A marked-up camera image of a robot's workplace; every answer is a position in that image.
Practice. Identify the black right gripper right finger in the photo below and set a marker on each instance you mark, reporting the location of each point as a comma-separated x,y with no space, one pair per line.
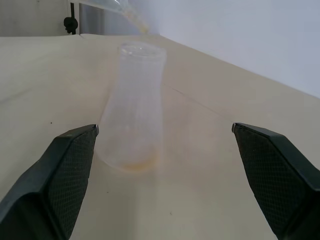
275,175

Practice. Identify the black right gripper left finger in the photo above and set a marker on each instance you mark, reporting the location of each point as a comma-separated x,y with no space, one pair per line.
62,180

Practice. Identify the clear glass flask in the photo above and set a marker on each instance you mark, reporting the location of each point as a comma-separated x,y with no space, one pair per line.
136,107

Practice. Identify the black stand with knob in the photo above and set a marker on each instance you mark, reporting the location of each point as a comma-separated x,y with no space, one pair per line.
71,23

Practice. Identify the tilted clear pouring vessel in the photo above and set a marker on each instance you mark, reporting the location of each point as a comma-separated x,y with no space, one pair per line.
130,13

